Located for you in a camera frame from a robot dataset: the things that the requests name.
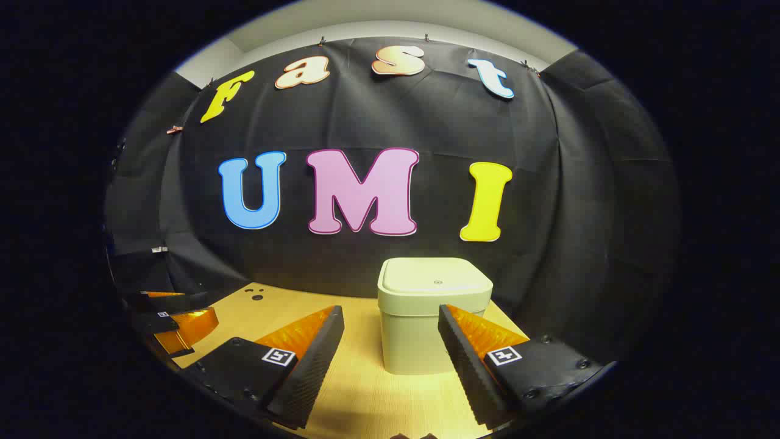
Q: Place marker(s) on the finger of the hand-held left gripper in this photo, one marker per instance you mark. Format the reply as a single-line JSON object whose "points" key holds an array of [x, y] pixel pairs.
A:
{"points": [[170, 302], [189, 326]]}

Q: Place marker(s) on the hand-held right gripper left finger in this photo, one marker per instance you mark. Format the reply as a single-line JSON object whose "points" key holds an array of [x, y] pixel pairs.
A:
{"points": [[317, 366]]}

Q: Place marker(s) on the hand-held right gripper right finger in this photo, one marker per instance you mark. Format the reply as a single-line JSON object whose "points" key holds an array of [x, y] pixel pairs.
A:
{"points": [[466, 366]]}

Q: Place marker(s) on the pale green desktop garbage bin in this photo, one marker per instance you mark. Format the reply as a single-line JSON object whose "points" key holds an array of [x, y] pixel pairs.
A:
{"points": [[414, 341]]}

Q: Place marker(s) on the wooden desktop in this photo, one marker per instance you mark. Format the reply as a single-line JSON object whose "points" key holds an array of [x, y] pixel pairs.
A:
{"points": [[365, 390]]}

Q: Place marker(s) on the black backdrop cloth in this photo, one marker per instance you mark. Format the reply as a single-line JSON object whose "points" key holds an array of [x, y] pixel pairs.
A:
{"points": [[426, 122]]}

